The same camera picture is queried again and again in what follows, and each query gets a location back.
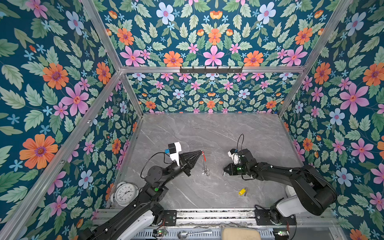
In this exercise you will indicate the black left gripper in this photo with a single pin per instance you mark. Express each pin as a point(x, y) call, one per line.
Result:
point(185, 157)

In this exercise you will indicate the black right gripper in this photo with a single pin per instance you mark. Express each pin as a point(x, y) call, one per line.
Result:
point(230, 171)

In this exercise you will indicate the large keyring with red grip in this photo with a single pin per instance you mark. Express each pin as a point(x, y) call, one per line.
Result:
point(206, 171)

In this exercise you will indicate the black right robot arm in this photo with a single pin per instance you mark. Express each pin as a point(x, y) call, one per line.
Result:
point(312, 193)

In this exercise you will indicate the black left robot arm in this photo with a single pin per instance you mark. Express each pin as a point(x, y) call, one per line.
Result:
point(145, 209)

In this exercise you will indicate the beige foam pad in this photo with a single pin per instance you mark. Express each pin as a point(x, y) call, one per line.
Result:
point(240, 234)

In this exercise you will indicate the white square clock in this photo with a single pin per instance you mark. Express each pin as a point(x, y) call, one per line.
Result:
point(290, 191)

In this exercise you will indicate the round white alarm clock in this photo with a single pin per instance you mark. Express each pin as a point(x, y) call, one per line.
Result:
point(124, 194)

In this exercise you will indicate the metal spoon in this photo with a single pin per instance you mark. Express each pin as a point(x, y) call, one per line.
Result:
point(182, 235)

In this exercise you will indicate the aluminium horizontal back bar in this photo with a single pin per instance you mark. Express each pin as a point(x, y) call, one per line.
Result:
point(267, 69)

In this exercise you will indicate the aluminium left diagonal bar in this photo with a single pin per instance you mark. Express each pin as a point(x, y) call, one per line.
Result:
point(26, 208)

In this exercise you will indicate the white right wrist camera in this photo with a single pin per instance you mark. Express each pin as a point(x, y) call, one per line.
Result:
point(233, 154)

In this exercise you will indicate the black hook rail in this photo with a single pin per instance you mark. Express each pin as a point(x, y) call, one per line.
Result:
point(210, 70)

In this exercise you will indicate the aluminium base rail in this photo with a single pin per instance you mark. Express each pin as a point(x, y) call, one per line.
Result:
point(246, 218)

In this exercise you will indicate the aluminium frame post back left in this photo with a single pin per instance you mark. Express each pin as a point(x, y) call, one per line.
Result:
point(99, 26)

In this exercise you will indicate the aluminium frame post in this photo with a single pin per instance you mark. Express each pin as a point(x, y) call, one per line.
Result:
point(330, 27)
point(99, 26)

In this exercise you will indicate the aluminium frame post back right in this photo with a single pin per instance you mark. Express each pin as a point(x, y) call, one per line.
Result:
point(330, 27)

